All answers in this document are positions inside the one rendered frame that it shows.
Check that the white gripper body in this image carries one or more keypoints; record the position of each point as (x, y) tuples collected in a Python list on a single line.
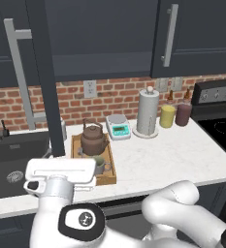
[(61, 166)]

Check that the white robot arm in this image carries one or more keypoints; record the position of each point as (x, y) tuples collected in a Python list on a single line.
[(169, 206)]

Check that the grey green mug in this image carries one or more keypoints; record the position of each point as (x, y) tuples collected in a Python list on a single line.
[(100, 163)]

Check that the brown kettle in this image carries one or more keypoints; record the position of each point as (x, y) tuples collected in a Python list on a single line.
[(92, 139)]

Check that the wooden tray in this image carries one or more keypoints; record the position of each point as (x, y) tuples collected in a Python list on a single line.
[(110, 168)]

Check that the black sink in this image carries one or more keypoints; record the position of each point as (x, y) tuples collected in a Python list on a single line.
[(11, 161)]

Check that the white kitchen scale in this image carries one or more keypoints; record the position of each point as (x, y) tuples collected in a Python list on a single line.
[(118, 127)]

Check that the paper towel roll on stand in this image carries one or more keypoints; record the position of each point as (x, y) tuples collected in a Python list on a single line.
[(147, 111)]

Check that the yellow bottle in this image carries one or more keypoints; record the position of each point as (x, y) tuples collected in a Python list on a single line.
[(167, 115)]

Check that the brown bottle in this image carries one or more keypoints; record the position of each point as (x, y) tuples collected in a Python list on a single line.
[(183, 113)]

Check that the black stove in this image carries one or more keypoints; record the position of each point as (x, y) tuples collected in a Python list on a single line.
[(218, 109)]

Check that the white wall socket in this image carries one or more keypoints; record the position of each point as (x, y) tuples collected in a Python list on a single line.
[(90, 88)]

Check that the grey wall socket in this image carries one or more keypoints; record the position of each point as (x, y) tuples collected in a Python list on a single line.
[(161, 84), (177, 83)]

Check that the dark open wall cabinet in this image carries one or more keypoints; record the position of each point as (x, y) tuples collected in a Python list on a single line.
[(101, 35)]

